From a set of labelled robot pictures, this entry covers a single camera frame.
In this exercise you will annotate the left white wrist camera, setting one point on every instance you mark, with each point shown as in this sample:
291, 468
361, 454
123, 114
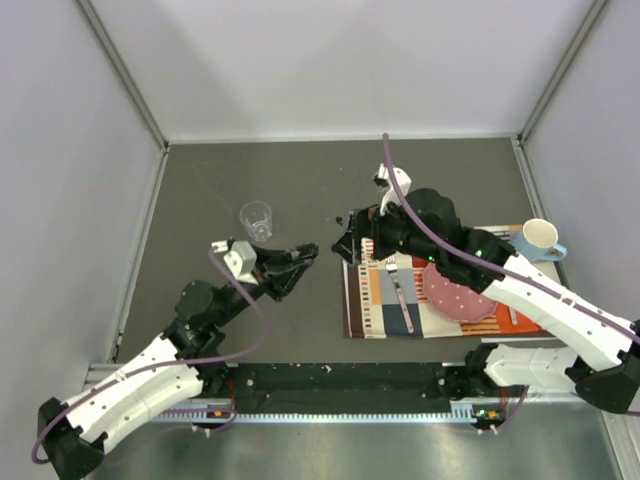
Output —
239, 257

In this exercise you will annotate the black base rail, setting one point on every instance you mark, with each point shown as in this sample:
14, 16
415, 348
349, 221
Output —
343, 388

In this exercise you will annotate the aluminium frame profile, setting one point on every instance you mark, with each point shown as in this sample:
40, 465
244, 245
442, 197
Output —
464, 411

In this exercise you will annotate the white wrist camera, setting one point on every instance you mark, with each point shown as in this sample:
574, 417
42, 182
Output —
382, 179
239, 257

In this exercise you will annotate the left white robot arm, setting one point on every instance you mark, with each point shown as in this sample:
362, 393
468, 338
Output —
180, 363

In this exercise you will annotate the pink dotted plate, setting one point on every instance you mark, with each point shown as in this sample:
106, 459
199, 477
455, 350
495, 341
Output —
459, 303

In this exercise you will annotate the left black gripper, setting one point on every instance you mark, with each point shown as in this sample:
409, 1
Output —
277, 271

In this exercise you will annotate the clear plastic cup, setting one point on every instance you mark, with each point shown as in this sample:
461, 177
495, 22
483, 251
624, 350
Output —
256, 218

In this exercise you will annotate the pink handled fork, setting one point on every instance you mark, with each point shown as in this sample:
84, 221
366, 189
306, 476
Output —
392, 271

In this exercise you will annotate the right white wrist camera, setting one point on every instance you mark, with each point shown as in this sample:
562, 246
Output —
382, 179

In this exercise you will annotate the colourful patterned placemat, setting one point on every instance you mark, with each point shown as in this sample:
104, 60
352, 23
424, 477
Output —
372, 311

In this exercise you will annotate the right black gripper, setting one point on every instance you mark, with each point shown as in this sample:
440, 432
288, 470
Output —
367, 223

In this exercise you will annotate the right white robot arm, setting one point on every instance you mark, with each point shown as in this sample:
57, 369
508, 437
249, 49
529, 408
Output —
599, 361

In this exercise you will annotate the pink handled knife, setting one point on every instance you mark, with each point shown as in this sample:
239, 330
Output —
513, 316

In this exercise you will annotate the light blue mug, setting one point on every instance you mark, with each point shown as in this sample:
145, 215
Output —
538, 241

